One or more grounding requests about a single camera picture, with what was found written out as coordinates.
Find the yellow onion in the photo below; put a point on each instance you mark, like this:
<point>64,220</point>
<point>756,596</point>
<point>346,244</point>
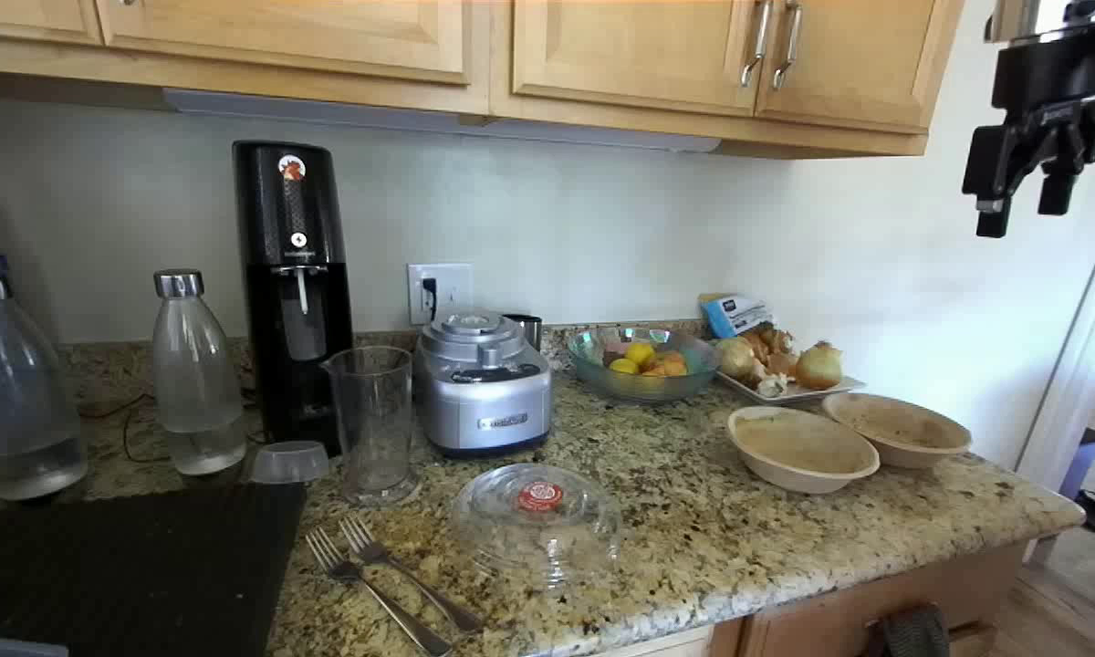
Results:
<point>818,368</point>
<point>738,360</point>

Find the small clear plastic cap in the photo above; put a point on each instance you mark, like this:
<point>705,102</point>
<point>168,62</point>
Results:
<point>287,466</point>

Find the silver food processor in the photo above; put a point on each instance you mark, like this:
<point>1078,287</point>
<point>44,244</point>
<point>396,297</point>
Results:
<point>481,394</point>

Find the beige bowl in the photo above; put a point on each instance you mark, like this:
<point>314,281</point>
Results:
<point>899,425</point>
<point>801,448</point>

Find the brown ginger root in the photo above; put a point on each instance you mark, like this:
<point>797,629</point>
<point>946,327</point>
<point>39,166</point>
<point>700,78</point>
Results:
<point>775,348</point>

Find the green glass fruit bowl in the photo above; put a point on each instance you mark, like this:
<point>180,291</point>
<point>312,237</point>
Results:
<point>640,390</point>

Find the clear glass cup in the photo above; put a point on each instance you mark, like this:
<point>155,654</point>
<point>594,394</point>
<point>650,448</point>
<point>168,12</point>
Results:
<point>373,421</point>

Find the white wall outlet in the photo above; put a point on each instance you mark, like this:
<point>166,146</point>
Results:
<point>459,291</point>

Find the yellow lemon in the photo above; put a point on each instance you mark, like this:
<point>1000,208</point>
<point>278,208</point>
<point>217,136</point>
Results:
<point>640,354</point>

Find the orange fruit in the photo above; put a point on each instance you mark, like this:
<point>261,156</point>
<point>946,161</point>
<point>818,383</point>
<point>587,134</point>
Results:
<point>671,364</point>

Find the black soda maker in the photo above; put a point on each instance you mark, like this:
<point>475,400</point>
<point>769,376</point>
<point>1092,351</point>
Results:
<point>294,304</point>

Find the blue white snack bag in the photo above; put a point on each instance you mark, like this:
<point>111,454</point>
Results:
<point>732,317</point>

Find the large clear glass bottle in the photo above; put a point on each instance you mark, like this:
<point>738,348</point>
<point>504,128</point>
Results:
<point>19,404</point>

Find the clear glass lid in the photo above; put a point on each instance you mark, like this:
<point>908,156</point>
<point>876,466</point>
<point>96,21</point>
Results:
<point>534,517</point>

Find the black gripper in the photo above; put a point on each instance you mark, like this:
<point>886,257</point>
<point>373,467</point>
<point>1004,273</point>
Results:
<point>1060,74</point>

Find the light wood cabinet door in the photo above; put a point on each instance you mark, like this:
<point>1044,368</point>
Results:
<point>25,16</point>
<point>278,31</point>
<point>870,56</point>
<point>626,48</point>

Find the silver fork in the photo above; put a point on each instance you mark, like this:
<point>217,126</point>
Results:
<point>408,577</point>
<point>369,589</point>

